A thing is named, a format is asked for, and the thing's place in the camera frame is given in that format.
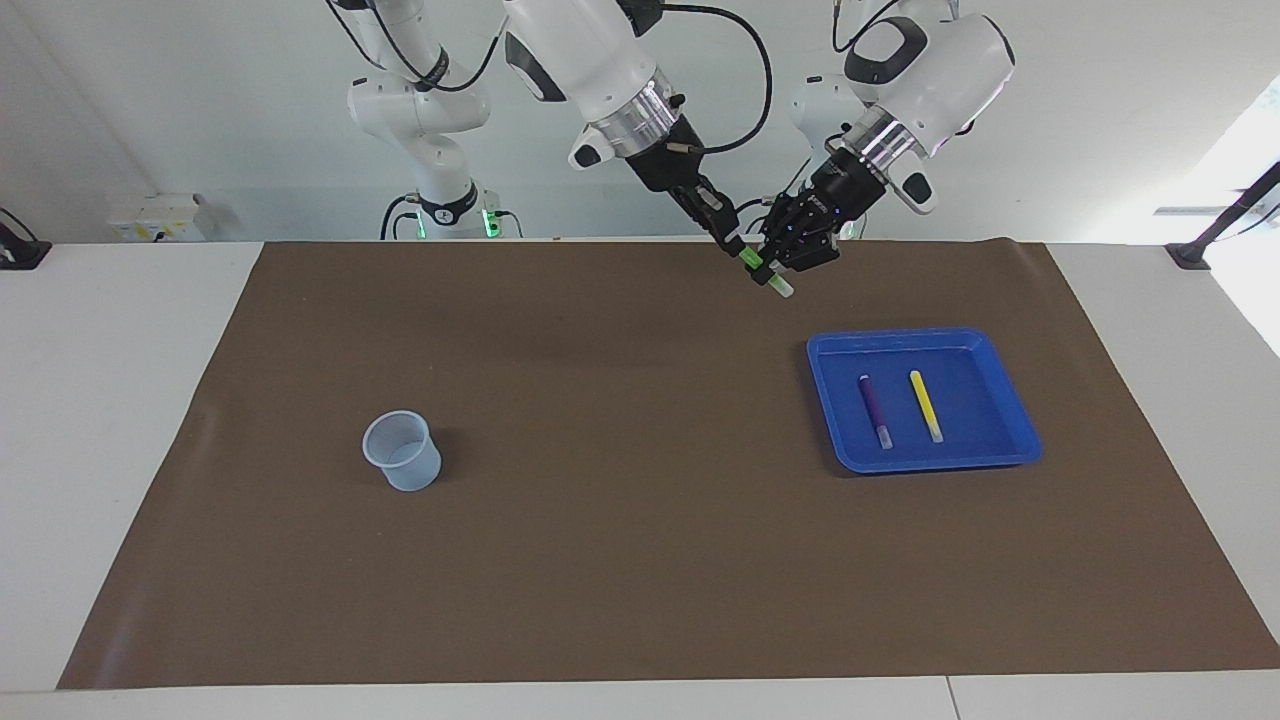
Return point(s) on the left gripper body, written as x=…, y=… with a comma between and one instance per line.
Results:
x=838, y=185

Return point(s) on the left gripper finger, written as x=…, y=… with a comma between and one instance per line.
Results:
x=775, y=250
x=818, y=255

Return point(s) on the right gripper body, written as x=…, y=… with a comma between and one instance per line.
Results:
x=668, y=160

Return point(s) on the green pen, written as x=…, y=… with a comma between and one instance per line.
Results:
x=752, y=259

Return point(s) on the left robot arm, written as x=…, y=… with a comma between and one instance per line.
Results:
x=950, y=60

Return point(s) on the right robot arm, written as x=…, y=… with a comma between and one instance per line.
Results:
x=590, y=50

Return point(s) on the blue plastic tray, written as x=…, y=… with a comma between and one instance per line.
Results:
x=985, y=400

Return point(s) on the purple pen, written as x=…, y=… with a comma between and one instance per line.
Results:
x=873, y=405

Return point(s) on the yellow pen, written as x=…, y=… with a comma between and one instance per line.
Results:
x=925, y=402

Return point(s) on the black stand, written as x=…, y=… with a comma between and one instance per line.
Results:
x=1215, y=225
x=22, y=250

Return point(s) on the pale blue plastic cup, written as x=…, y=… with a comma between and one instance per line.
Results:
x=402, y=455

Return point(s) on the white power strip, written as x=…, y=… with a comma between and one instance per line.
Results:
x=160, y=220

